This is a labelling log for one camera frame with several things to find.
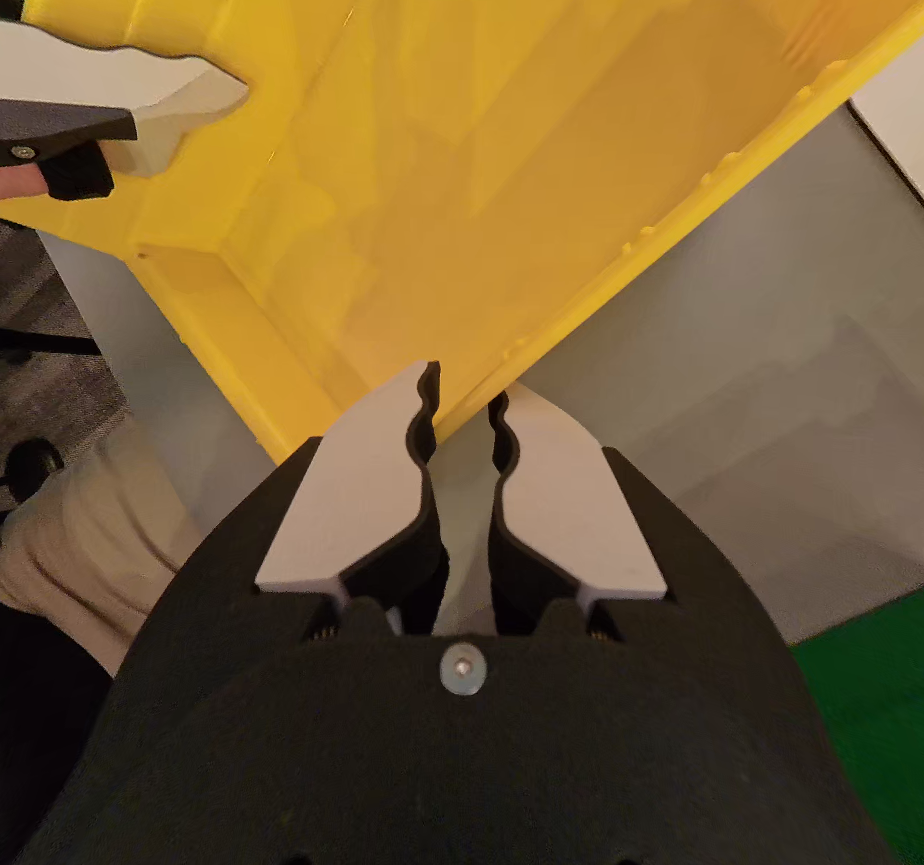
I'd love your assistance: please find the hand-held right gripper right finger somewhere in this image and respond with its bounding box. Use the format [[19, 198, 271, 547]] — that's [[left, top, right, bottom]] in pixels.
[[487, 383, 668, 636]]

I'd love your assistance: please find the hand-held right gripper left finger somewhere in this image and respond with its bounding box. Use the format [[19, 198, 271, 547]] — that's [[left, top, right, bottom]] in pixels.
[[254, 360, 450, 636]]

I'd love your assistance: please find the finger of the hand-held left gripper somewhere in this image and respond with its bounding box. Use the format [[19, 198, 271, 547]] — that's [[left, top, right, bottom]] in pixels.
[[0, 16, 250, 180]]

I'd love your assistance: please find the yellow plastic box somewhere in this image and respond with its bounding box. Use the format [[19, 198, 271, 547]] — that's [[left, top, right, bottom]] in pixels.
[[0, 0, 924, 465]]

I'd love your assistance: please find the person's left hand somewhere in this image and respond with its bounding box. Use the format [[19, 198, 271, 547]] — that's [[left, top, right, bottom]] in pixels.
[[0, 165, 50, 200]]

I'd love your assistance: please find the person's beige trouser leg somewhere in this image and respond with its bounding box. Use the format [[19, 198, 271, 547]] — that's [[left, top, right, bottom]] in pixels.
[[0, 413, 206, 678]]

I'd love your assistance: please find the green mat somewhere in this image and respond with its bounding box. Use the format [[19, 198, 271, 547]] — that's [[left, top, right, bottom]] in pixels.
[[790, 591, 924, 865]]

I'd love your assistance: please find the white printed instruction sheet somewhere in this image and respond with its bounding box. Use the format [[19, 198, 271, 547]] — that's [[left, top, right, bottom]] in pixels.
[[846, 35, 924, 205]]

